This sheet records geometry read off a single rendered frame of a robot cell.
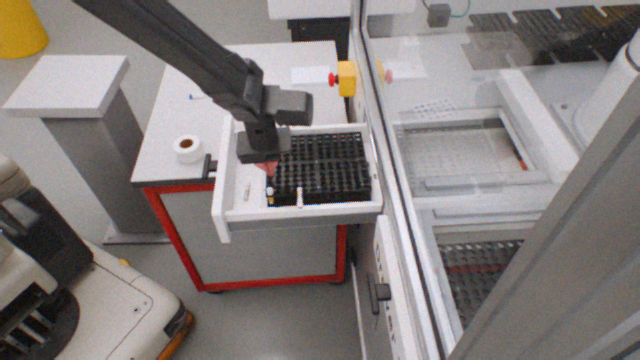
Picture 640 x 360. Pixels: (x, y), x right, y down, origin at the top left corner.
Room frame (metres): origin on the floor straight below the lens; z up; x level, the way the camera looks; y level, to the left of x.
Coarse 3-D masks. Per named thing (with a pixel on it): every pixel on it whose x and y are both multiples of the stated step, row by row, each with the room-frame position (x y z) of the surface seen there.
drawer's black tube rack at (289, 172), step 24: (312, 144) 0.67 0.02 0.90; (336, 144) 0.68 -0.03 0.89; (360, 144) 0.70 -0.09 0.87; (288, 168) 0.60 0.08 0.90; (312, 168) 0.60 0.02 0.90; (336, 168) 0.60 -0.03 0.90; (360, 168) 0.59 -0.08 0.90; (288, 192) 0.55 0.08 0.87; (312, 192) 0.55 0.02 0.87; (336, 192) 0.53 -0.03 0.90; (360, 192) 0.55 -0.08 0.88
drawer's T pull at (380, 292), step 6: (366, 276) 0.34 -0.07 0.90; (372, 276) 0.33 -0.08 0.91; (372, 282) 0.32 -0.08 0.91; (372, 288) 0.31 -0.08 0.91; (378, 288) 0.31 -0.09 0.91; (384, 288) 0.31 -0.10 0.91; (372, 294) 0.30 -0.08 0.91; (378, 294) 0.30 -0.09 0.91; (384, 294) 0.30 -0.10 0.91; (390, 294) 0.30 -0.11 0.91; (372, 300) 0.29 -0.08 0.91; (378, 300) 0.29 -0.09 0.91; (384, 300) 0.29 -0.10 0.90; (372, 306) 0.28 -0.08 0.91; (378, 306) 0.28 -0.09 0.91; (372, 312) 0.27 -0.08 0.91; (378, 312) 0.27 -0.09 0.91
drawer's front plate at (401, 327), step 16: (384, 224) 0.43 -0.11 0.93; (384, 240) 0.39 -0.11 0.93; (384, 256) 0.37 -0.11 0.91; (384, 272) 0.35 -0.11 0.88; (400, 288) 0.30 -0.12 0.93; (384, 304) 0.32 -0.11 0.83; (400, 304) 0.28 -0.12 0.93; (400, 320) 0.25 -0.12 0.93; (400, 336) 0.23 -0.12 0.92; (400, 352) 0.21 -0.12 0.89; (416, 352) 0.20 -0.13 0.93
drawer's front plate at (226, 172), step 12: (228, 120) 0.73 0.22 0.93; (228, 132) 0.69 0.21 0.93; (228, 144) 0.65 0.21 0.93; (228, 156) 0.62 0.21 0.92; (228, 168) 0.60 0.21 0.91; (216, 180) 0.54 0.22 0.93; (228, 180) 0.57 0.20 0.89; (216, 192) 0.51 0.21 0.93; (228, 192) 0.55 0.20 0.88; (216, 204) 0.48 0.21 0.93; (228, 204) 0.52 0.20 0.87; (216, 216) 0.46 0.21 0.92; (228, 228) 0.48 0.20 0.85; (228, 240) 0.46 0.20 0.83
